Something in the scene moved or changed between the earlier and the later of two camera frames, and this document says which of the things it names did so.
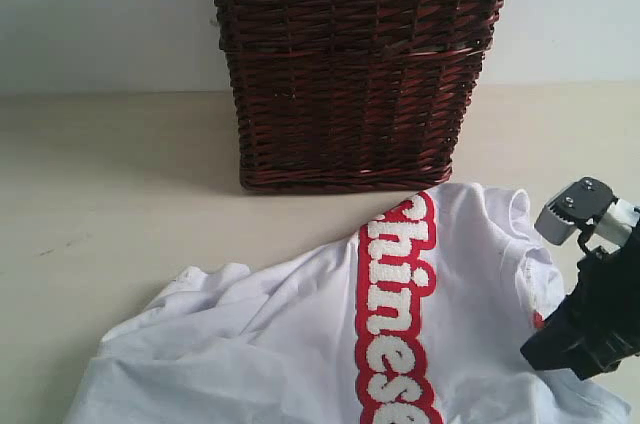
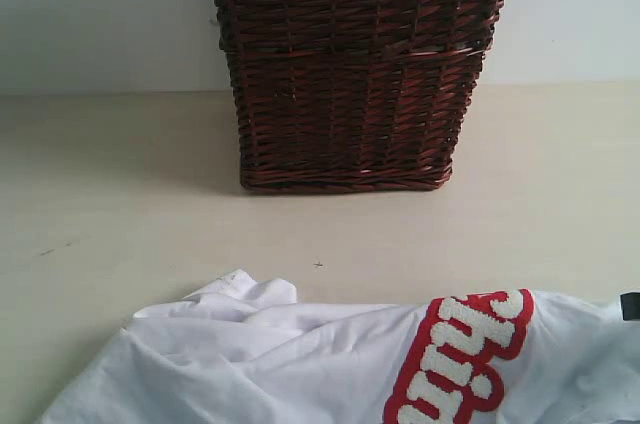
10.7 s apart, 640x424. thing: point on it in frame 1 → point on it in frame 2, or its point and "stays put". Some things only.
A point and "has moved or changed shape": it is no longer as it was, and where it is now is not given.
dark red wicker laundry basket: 355,74 stays put
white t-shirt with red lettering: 418,316 has moved or changed shape
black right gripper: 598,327 → 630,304
